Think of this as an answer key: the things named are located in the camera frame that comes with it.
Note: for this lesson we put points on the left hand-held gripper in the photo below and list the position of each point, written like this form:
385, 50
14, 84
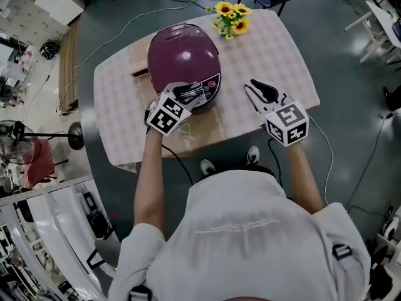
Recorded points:
167, 116

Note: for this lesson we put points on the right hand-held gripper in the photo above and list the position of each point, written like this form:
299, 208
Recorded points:
288, 121

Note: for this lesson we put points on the purple rice cooker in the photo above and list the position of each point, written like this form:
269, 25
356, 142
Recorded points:
183, 55

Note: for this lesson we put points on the person's right forearm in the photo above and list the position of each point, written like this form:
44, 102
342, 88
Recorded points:
302, 180

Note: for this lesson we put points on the person's left forearm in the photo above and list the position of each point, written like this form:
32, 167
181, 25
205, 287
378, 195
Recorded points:
148, 183

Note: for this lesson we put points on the checkered beige tablecloth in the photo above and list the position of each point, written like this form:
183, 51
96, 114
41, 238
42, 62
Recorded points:
266, 58

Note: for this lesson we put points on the small pink box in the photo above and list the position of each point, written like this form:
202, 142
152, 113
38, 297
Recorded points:
140, 73

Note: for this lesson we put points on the person's right white shoe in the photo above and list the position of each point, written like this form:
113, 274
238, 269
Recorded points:
253, 155

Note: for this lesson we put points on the person's white shoe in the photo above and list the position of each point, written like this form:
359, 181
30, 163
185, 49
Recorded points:
253, 155
207, 167

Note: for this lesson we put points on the person's black trousers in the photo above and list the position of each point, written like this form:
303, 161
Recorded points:
260, 169

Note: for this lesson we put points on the person's left white shoe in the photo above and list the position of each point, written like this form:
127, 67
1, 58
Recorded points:
207, 167

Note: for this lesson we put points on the sunflower bouquet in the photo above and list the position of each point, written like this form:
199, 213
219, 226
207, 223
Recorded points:
239, 25

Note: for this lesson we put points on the black standing fan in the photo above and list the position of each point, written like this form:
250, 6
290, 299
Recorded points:
75, 135

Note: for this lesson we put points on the brown striped mat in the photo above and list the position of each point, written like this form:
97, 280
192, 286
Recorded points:
67, 74

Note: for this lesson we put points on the white desk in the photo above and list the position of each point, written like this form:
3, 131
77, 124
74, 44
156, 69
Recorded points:
380, 14

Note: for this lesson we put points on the person's white shirt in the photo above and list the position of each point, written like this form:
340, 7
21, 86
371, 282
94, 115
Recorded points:
244, 246

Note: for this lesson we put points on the white storage box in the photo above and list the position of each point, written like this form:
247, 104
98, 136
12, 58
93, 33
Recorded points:
59, 2

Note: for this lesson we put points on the red cloth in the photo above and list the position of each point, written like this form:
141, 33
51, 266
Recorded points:
37, 165

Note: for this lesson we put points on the grey chair with black legs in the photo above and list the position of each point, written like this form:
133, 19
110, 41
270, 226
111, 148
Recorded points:
108, 249

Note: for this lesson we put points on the white shelf rack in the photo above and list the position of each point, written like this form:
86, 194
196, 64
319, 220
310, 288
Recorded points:
47, 215

